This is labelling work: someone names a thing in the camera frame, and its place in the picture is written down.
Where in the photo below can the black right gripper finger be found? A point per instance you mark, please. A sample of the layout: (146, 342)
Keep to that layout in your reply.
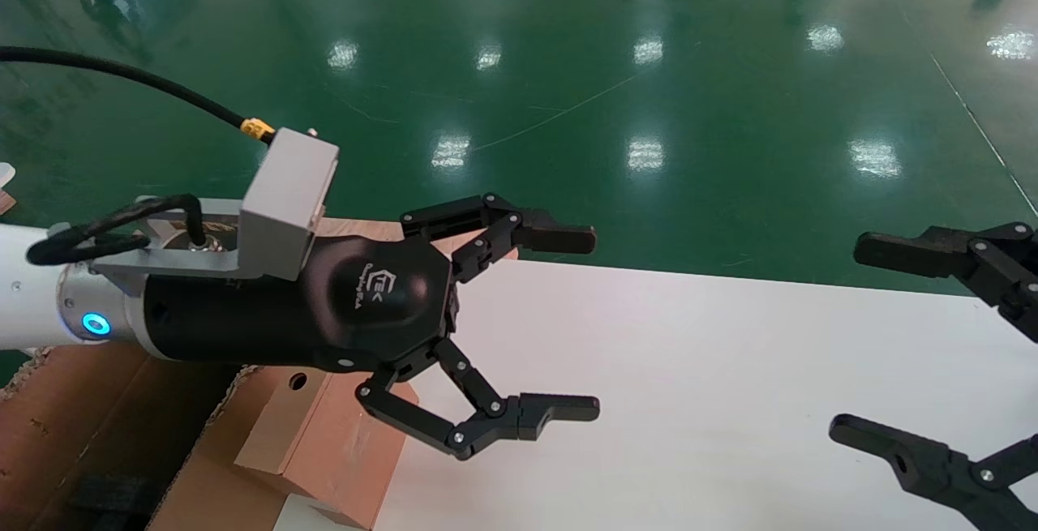
(916, 254)
(924, 462)

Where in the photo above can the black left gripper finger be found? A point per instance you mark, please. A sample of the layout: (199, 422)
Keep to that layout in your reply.
(559, 239)
(559, 408)

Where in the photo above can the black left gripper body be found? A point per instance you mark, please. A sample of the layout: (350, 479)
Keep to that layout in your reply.
(268, 312)

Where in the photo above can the small cardboard box with hole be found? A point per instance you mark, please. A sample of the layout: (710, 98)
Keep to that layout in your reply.
(340, 450)

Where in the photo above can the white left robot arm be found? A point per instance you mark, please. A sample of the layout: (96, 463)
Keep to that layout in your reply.
(32, 288)

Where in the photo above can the large torn cardboard box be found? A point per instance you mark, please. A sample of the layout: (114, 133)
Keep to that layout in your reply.
(73, 417)

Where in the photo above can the black foam block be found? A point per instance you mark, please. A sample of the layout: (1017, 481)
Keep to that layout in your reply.
(113, 503)

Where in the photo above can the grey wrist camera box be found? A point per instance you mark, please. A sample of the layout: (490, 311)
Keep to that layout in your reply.
(284, 207)

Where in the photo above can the silver camera mount bracket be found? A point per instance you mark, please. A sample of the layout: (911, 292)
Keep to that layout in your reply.
(174, 259)

